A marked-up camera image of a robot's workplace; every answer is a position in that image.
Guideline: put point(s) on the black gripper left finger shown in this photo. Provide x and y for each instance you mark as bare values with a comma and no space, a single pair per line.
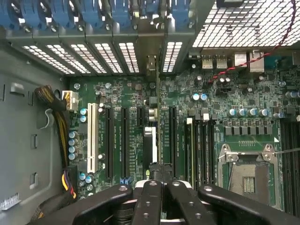
147,204

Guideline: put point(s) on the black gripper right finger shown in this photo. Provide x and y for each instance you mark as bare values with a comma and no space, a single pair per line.
182,204

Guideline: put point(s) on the black RAM slot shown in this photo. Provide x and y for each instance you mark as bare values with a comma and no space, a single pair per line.
283,140
297,140
197,152
211,152
290,140
204,152

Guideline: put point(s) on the CPU socket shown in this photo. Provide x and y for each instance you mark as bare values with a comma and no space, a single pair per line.
248,178

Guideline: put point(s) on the white expansion slot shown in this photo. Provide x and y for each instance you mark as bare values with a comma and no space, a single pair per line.
92,138

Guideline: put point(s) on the green motherboard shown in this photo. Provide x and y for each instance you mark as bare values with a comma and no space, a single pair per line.
182,93

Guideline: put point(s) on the thin metal locking lever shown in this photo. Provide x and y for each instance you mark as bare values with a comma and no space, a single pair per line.
288,152

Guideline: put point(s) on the black open PC case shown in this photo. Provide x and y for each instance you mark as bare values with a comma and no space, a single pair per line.
98,35

